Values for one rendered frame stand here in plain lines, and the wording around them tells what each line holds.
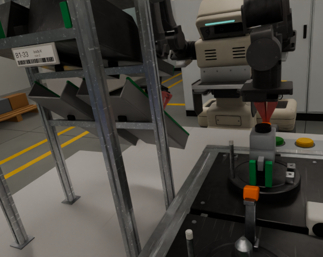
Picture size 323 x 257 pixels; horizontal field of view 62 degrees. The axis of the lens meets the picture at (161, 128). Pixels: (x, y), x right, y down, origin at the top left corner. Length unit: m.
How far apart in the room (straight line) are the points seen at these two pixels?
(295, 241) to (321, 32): 3.12
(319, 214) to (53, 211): 0.64
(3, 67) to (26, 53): 9.52
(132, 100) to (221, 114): 0.83
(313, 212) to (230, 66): 0.86
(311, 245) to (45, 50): 0.48
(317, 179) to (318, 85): 2.98
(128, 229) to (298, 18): 3.21
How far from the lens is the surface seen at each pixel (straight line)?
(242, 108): 1.30
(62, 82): 6.18
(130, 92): 0.52
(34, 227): 0.81
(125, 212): 0.46
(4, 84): 9.93
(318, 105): 3.64
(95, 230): 0.71
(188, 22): 3.77
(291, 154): 0.74
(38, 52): 0.44
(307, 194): 0.58
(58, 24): 0.47
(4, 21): 0.57
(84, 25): 0.37
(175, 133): 0.66
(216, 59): 1.25
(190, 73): 3.84
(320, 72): 3.54
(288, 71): 3.55
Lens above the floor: 1.29
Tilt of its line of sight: 20 degrees down
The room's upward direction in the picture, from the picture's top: 8 degrees counter-clockwise
